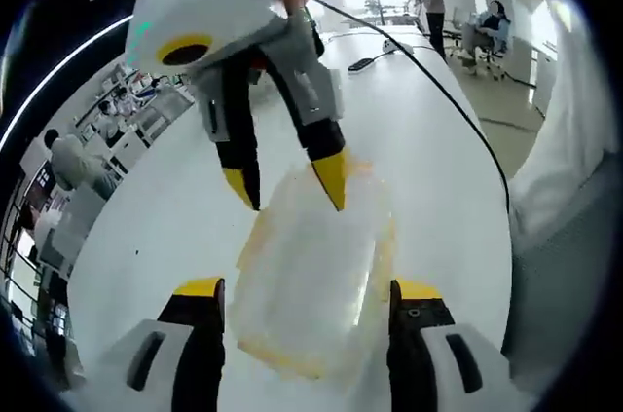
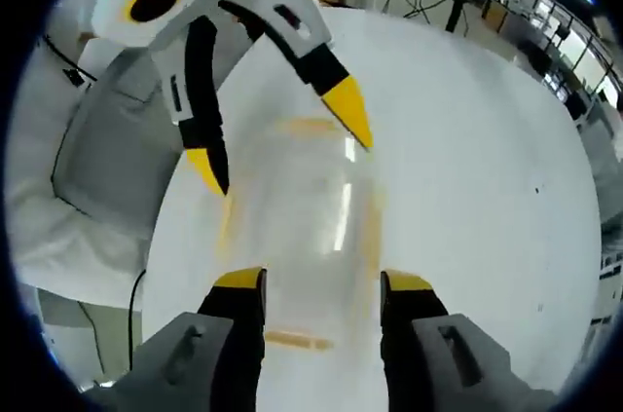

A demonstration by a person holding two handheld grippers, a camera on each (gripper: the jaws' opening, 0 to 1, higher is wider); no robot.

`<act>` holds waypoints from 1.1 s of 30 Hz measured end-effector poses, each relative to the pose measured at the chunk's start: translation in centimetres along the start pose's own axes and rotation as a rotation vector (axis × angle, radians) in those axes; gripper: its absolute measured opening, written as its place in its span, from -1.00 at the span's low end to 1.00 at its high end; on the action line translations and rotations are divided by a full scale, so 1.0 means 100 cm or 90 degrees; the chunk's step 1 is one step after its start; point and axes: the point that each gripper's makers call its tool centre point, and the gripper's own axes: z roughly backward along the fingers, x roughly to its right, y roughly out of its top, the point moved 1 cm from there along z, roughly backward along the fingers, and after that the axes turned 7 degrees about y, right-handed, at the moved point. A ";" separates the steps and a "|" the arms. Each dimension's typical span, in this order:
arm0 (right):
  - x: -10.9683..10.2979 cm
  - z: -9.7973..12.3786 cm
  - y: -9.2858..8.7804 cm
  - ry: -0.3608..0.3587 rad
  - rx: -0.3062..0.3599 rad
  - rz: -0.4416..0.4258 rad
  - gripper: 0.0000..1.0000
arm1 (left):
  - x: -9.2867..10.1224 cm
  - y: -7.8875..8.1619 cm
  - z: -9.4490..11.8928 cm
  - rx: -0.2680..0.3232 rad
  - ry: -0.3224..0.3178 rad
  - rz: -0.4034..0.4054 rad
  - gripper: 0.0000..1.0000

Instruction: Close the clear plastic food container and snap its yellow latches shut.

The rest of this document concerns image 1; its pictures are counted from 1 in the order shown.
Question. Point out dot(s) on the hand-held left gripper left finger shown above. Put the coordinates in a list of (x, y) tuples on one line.
[(190, 348)]

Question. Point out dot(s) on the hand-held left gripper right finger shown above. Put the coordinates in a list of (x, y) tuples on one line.
[(418, 348)]

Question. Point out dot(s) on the clear plastic bag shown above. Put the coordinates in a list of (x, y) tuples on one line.
[(302, 275)]

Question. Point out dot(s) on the black power strip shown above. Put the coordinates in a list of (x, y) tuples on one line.
[(361, 64)]

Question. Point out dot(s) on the white power adapter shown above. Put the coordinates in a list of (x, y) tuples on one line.
[(396, 47)]

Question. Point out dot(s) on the long ceiling light strip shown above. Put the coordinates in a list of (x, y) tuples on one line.
[(58, 71)]

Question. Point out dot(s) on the grey office chair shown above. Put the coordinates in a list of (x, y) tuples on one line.
[(487, 59)]

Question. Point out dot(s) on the person's white grey clothing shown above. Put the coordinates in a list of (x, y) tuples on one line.
[(574, 115)]

